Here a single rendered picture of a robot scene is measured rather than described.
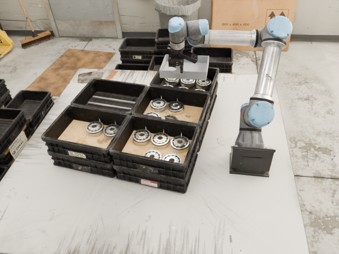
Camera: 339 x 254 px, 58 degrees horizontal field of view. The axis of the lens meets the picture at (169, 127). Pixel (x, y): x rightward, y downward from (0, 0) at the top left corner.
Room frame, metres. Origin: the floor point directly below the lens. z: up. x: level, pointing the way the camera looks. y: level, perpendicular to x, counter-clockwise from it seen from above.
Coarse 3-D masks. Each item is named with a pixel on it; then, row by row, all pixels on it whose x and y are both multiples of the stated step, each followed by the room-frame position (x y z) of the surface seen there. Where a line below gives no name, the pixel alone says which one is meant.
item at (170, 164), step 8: (128, 120) 1.30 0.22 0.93; (160, 120) 1.28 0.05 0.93; (168, 120) 1.28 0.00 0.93; (112, 144) 1.12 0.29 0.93; (192, 144) 1.08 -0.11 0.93; (112, 152) 1.06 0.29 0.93; (120, 152) 1.06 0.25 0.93; (144, 160) 1.01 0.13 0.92; (152, 160) 0.99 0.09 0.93; (160, 160) 0.99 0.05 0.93; (184, 160) 0.98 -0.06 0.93; (184, 168) 0.95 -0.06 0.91
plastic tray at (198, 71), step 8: (200, 56) 1.68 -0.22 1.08; (208, 56) 1.66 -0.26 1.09; (184, 64) 1.67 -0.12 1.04; (192, 64) 1.67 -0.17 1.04; (200, 64) 1.66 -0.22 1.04; (208, 64) 1.65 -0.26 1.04; (160, 72) 1.53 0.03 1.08; (168, 72) 1.52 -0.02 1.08; (184, 72) 1.51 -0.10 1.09; (192, 72) 1.50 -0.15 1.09; (200, 72) 1.49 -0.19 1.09
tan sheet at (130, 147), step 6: (132, 138) 1.26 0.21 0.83; (126, 144) 1.22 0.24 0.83; (132, 144) 1.21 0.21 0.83; (150, 144) 1.20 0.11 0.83; (126, 150) 1.17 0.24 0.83; (132, 150) 1.17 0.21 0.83; (138, 150) 1.16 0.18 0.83; (144, 150) 1.16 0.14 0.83; (162, 150) 1.15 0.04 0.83; (168, 150) 1.15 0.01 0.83; (162, 156) 1.11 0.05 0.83; (180, 156) 1.10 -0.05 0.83
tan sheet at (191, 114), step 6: (150, 102) 1.59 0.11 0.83; (150, 108) 1.52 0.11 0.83; (186, 108) 1.50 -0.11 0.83; (192, 108) 1.50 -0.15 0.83; (198, 108) 1.49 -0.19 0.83; (162, 114) 1.46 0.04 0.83; (168, 114) 1.45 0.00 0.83; (180, 114) 1.44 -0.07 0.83; (186, 114) 1.44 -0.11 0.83; (192, 114) 1.44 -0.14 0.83; (198, 114) 1.43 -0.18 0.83; (186, 120) 1.38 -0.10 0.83; (192, 120) 1.38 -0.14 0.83; (198, 120) 1.38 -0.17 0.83
